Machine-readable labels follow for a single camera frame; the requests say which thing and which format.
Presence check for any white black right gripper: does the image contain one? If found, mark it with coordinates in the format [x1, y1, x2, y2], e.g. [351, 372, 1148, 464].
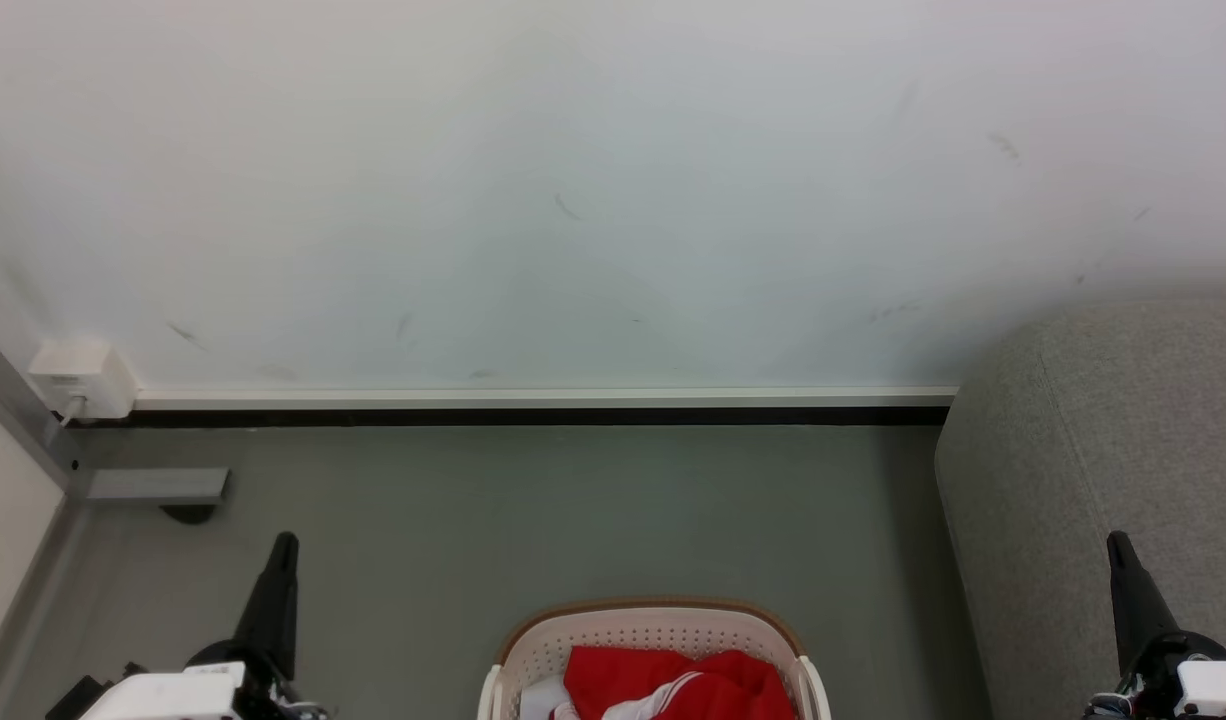
[1083, 530, 1226, 720]

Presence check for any cream plastic laundry basket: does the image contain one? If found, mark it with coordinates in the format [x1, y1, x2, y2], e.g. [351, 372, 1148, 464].
[477, 597, 833, 720]

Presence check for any red and white garment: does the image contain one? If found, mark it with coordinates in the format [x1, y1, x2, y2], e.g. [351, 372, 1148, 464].
[562, 645, 797, 720]

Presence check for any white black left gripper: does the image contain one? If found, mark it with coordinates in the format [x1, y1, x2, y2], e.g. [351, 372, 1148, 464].
[77, 531, 326, 720]

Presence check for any grey metal frame with foot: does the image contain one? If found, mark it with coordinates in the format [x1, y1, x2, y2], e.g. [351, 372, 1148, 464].
[0, 320, 231, 506]

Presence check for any white baseboard strip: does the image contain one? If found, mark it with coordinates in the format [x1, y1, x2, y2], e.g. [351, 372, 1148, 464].
[133, 387, 960, 412]

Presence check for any white wall socket box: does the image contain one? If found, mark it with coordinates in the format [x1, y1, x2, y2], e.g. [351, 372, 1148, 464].
[27, 339, 140, 422]

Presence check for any grey fabric sofa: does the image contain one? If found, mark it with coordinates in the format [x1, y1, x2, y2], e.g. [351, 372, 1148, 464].
[934, 294, 1226, 720]

